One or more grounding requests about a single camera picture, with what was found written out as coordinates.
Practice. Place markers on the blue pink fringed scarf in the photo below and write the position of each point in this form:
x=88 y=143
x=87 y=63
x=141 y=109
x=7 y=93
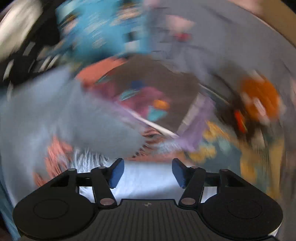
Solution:
x=69 y=115

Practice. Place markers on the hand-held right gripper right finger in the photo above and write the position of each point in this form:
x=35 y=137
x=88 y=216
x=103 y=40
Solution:
x=179 y=173

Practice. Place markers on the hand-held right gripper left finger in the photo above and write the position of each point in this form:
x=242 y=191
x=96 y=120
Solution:
x=116 y=173

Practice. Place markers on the red panda plush toy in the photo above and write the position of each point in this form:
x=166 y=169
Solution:
x=259 y=97

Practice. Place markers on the blue cartoon print pillow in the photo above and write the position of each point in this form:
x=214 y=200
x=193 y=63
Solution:
x=104 y=27

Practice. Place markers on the coral folded garment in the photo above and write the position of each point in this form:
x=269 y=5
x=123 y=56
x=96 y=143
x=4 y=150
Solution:
x=97 y=71

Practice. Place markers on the grey printed sofa cover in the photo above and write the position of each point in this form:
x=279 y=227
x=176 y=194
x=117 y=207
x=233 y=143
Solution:
x=231 y=46

